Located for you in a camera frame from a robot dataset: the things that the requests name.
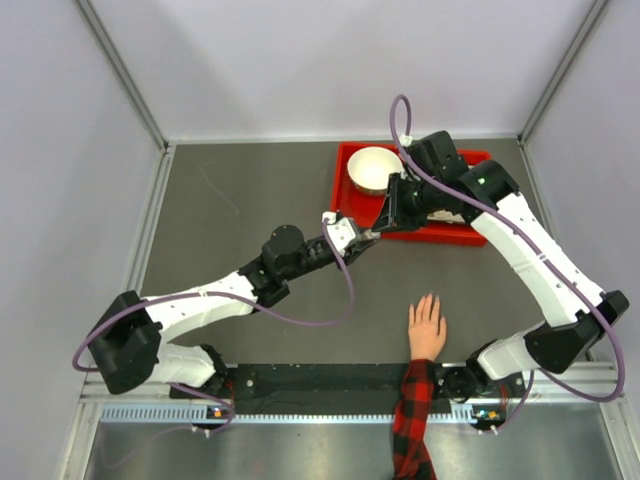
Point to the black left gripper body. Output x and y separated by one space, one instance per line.
346 259

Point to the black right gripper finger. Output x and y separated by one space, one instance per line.
403 222
386 221

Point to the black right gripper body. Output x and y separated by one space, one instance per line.
412 195

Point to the glitter nail polish bottle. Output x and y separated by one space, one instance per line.
369 235

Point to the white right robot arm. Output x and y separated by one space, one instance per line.
576 311

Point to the red plaid sleeve forearm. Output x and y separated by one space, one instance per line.
410 457

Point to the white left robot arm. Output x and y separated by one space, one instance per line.
133 342

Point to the person's left hand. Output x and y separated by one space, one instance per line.
427 329

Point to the square floral saucer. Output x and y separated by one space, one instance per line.
445 216

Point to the red plastic tray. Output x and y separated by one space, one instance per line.
365 208

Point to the floral white bowl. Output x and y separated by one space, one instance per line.
369 169

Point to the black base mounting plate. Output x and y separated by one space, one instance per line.
313 389

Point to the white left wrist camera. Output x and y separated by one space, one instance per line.
334 224

